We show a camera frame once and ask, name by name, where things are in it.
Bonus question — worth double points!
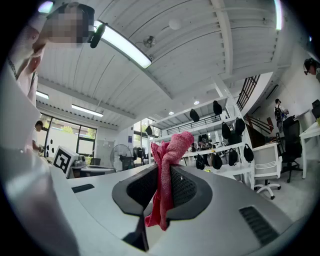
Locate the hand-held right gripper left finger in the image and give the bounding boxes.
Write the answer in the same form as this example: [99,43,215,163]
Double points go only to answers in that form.
[49,163,160,253]

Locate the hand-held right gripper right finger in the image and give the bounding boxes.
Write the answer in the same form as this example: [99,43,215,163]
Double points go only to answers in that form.
[149,164,294,256]

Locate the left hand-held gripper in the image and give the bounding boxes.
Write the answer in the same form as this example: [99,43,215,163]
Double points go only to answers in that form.
[52,145,87,179]

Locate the pink cloth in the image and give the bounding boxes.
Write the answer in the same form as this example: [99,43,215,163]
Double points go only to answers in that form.
[144,131,195,232]

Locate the black standing fan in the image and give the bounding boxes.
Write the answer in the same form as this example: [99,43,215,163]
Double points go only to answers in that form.
[109,143,133,172]

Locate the black waist bag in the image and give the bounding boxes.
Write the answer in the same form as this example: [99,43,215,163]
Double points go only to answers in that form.
[243,143,255,163]
[228,147,239,167]

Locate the white shelf rack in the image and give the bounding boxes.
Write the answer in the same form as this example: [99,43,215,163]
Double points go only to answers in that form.
[147,96,256,188]

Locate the person's cream printed top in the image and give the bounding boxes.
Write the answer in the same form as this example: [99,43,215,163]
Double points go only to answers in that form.
[0,57,42,156]

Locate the black hanging bag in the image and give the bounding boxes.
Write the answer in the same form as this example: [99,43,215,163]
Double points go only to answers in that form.
[221,121,232,140]
[234,117,246,136]

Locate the white office chair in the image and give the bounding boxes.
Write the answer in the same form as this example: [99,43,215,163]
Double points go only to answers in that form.
[252,142,283,200]

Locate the black office chair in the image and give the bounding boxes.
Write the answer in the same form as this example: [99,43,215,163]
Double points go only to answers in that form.
[281,119,304,183]

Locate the black railing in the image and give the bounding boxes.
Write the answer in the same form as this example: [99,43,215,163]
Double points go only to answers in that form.
[236,74,261,111]

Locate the person's pink striped shirt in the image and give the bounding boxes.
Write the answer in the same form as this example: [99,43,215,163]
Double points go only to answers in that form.
[7,14,47,106]

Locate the long ceiling light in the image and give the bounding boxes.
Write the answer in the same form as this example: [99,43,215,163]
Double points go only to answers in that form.
[94,19,153,70]

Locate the white desk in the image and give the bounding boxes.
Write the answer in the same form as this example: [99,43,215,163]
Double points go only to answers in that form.
[299,121,320,180]

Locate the person's head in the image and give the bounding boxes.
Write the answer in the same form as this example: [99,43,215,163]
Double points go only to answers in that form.
[37,2,95,50]

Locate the round ceiling detector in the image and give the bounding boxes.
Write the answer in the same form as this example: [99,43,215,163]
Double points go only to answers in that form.
[168,18,182,31]

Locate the black headset camera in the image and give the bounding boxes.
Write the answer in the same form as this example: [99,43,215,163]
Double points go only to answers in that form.
[89,22,107,49]

